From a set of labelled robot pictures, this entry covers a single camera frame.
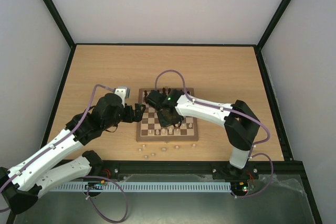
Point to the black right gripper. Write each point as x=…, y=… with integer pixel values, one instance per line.
x=168, y=117

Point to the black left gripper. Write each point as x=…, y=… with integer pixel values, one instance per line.
x=138, y=114

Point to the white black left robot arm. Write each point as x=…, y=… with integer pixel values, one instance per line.
x=23, y=184

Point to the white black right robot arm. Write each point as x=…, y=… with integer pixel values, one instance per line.
x=239, y=122

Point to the wooden chess board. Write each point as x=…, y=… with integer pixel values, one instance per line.
x=150, y=121

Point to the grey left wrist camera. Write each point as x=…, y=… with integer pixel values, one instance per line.
x=123, y=92

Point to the light blue cable duct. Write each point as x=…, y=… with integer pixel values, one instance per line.
x=145, y=187

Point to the black frame post left rear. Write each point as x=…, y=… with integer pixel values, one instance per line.
x=59, y=22

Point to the black frame post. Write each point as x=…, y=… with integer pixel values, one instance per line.
x=273, y=23
x=59, y=22

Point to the black frame post right rear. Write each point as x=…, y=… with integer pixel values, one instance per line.
x=273, y=23

